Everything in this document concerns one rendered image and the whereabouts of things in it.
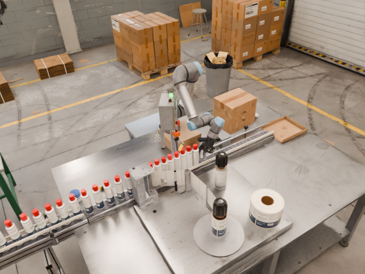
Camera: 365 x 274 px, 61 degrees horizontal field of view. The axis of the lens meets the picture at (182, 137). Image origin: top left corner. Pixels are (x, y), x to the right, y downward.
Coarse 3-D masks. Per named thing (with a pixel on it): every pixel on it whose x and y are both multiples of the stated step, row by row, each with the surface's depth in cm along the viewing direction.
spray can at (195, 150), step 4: (196, 144) 226; (192, 148) 228; (196, 148) 225; (192, 152) 228; (196, 152) 226; (192, 156) 230; (196, 156) 228; (192, 160) 233; (196, 160) 231; (192, 164) 235; (196, 164) 233
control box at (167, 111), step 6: (162, 96) 205; (168, 96) 205; (174, 96) 205; (162, 102) 199; (174, 102) 200; (162, 108) 196; (168, 108) 196; (174, 108) 200; (162, 114) 199; (168, 114) 199; (174, 114) 200; (162, 120) 202; (168, 120) 202; (174, 120) 202; (162, 126) 205; (168, 126) 204; (174, 126) 205
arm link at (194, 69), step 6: (186, 66) 225; (192, 66) 226; (198, 66) 228; (192, 72) 226; (198, 72) 229; (192, 78) 231; (186, 84) 239; (192, 84) 238; (192, 90) 244; (180, 102) 257; (180, 108) 258
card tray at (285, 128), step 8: (280, 120) 290; (288, 120) 289; (264, 128) 281; (272, 128) 280; (280, 128) 280; (288, 128) 280; (296, 128) 279; (304, 128) 275; (280, 136) 270; (288, 136) 270; (296, 136) 270
